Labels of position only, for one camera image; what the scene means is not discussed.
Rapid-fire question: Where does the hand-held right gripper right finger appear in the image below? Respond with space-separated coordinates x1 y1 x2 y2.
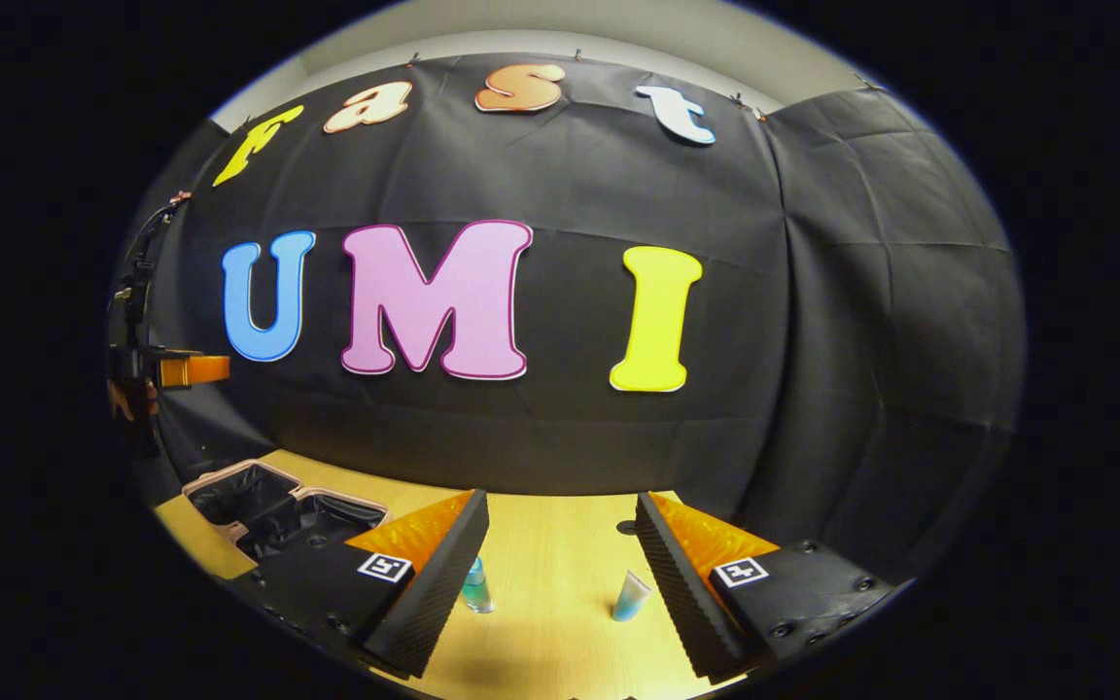
634 491 911 683

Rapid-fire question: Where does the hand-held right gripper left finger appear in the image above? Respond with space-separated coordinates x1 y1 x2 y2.
229 489 491 680

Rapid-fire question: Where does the small blue bottle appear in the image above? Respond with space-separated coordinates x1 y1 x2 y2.
461 556 496 614

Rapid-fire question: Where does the light blue tube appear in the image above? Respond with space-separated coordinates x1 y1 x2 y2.
611 570 653 623

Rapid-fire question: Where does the pale pink suitcase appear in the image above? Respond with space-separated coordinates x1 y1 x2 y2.
181 460 391 565

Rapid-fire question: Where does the black backdrop cloth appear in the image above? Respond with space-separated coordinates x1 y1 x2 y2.
108 51 1026 584

